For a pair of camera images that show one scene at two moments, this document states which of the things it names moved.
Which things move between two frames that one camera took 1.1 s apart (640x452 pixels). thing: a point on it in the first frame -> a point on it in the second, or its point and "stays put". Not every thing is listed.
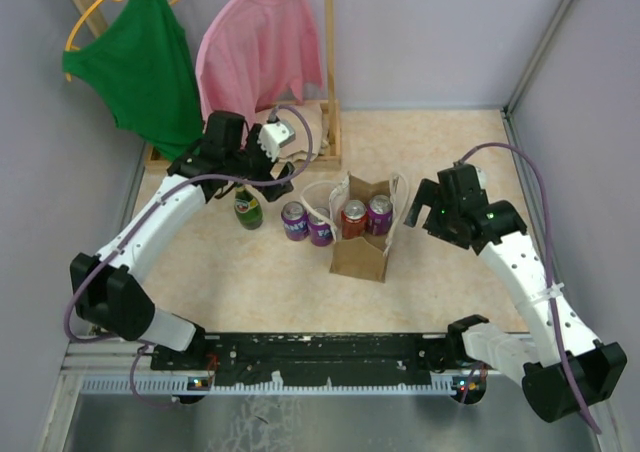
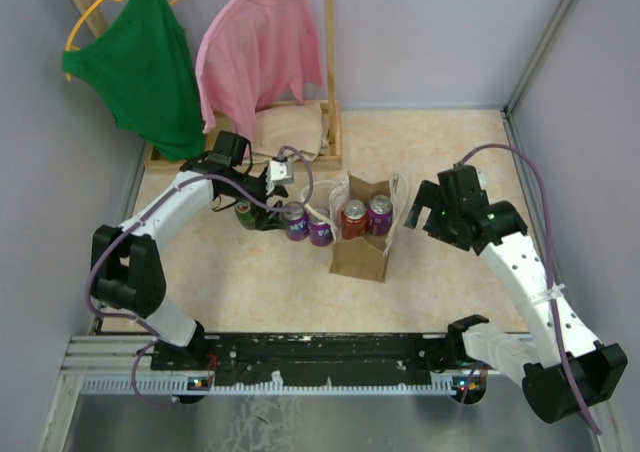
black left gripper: (267, 163) -> (269, 220)
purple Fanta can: (295, 221) stays put
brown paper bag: (363, 258) stays put
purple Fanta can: (379, 215) stays put
